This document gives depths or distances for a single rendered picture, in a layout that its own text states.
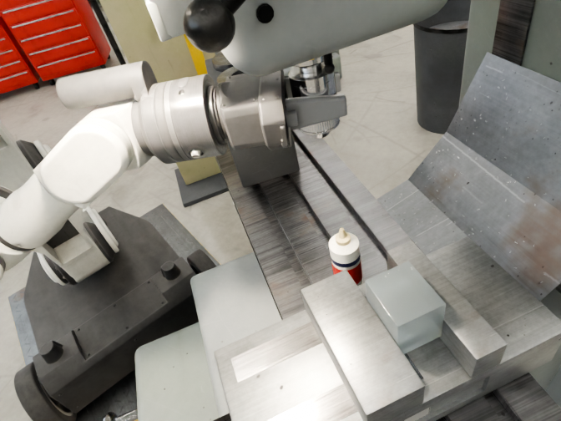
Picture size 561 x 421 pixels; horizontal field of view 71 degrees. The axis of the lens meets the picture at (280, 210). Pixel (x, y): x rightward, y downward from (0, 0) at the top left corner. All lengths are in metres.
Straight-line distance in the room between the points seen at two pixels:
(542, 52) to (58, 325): 1.29
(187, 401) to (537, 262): 0.61
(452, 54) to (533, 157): 1.66
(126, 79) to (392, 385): 0.39
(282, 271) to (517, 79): 0.47
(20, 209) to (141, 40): 1.67
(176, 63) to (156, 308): 1.39
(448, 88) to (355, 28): 2.11
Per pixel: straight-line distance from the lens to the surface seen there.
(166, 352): 0.86
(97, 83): 0.46
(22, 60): 5.29
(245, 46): 0.29
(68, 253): 1.22
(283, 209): 0.72
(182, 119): 0.42
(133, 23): 2.14
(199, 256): 1.22
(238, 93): 0.42
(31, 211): 0.56
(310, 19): 0.30
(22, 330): 1.69
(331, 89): 0.42
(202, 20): 0.24
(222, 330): 0.69
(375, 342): 0.42
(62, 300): 1.41
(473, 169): 0.75
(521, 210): 0.70
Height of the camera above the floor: 1.44
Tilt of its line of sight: 42 degrees down
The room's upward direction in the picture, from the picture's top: 15 degrees counter-clockwise
